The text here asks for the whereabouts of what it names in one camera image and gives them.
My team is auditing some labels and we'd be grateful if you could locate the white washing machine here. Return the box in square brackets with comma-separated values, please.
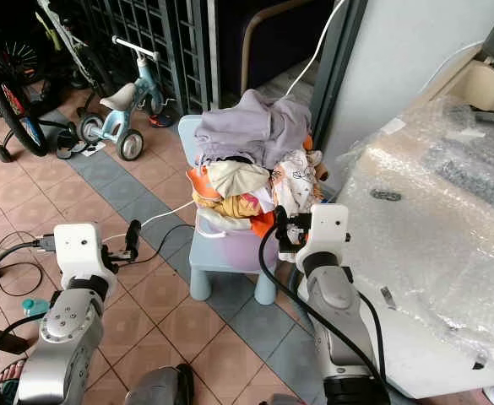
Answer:
[289, 93, 494, 400]

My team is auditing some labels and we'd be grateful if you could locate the white printed garment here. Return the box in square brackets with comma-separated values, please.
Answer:
[271, 148, 325, 217]

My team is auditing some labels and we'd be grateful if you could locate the yellow pink garment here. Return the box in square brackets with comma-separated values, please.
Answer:
[195, 192, 269, 221]

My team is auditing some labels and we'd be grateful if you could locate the purple plastic laundry basket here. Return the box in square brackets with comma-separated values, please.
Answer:
[193, 206, 282, 273]

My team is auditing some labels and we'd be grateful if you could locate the cream garment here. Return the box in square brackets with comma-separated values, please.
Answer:
[208, 159, 274, 200]

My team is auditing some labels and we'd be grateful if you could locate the light blue child chair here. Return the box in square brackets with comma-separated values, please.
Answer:
[176, 113, 283, 305]

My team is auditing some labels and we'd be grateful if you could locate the orange garment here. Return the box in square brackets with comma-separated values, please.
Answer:
[187, 164, 274, 235]

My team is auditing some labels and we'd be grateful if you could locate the lilac garment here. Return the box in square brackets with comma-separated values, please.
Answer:
[193, 88, 316, 168]

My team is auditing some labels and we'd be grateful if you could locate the light blue child tricycle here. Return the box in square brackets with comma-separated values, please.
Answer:
[79, 35, 173, 162]

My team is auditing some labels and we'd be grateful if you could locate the grey robot leg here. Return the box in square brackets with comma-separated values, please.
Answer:
[123, 362, 194, 405]

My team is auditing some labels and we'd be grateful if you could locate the clear bubble wrap sheet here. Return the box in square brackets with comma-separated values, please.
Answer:
[334, 91, 494, 377]

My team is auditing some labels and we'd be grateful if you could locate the person foot in sandal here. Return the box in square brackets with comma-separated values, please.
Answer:
[0, 358, 30, 405]

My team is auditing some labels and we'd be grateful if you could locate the black child bicycle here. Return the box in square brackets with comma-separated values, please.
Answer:
[0, 32, 80, 163]

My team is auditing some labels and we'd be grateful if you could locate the curved wooden armchair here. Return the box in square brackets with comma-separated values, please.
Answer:
[240, 0, 345, 95]

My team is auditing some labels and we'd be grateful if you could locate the black metal gate grille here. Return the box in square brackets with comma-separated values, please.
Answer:
[76, 0, 212, 119]

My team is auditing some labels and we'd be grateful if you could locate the white green kick scooter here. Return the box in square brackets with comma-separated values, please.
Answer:
[34, 0, 112, 92]

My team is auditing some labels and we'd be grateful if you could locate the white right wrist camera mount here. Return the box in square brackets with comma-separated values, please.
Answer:
[295, 202, 351, 267]

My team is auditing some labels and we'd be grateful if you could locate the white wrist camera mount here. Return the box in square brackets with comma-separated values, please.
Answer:
[54, 222, 117, 294]
[295, 202, 351, 267]

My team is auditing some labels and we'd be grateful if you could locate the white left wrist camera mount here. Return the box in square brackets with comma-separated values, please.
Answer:
[54, 222, 117, 294]

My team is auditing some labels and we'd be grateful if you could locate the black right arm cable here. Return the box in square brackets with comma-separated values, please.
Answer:
[258, 226, 384, 385]

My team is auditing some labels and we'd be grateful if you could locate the thin black floor cable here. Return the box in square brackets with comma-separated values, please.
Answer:
[0, 221, 197, 298]

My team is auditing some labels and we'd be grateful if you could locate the white cable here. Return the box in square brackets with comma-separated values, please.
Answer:
[103, 0, 350, 246]

